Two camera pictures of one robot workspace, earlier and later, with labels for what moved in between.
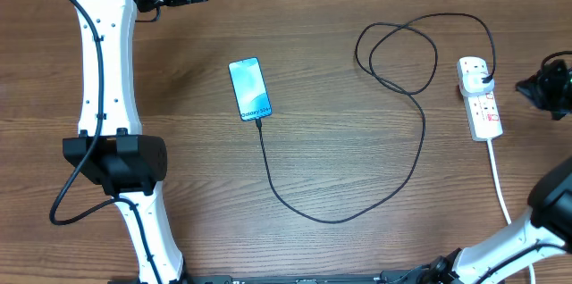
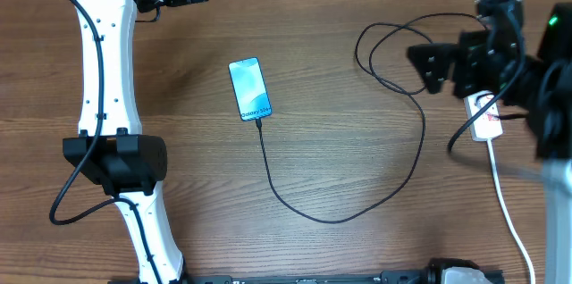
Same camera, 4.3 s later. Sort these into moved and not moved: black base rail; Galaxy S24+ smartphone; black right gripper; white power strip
Moved: black right gripper
Not moved: white power strip; Galaxy S24+ smartphone; black base rail
